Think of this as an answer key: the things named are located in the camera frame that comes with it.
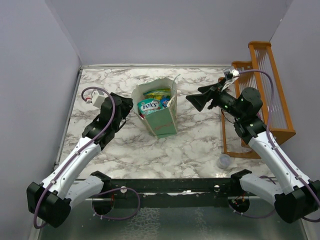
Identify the small clear plastic cup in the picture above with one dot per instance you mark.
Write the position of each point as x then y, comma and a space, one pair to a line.
224, 161

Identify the yellow green Fox's candy bag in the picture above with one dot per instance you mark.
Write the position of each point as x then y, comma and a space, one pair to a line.
158, 94

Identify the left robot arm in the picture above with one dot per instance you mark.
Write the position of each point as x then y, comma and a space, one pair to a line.
52, 200

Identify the teal Fox's candy bag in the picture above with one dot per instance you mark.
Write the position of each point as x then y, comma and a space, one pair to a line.
149, 106

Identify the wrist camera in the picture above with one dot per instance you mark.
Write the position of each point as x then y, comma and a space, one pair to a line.
230, 76
96, 98

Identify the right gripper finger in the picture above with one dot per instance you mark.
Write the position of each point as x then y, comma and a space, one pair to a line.
204, 89
198, 101

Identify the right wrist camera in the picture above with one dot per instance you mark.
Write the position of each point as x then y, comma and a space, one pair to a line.
230, 76

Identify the green paper gift bag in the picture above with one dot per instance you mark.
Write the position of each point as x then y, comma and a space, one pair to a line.
162, 123

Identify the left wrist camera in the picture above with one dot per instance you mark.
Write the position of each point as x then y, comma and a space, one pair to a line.
96, 98

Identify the blue snack packet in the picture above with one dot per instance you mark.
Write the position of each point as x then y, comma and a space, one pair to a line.
164, 101

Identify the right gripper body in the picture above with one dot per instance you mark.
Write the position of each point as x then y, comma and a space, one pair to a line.
223, 99

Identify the orange wooden tiered rack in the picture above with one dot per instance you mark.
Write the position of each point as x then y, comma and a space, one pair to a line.
281, 125

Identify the black base frame bar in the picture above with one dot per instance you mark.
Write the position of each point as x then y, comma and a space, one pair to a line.
170, 192

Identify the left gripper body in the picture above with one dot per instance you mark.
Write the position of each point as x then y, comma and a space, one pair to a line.
119, 120

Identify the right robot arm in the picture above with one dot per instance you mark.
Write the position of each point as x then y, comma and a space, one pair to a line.
294, 196

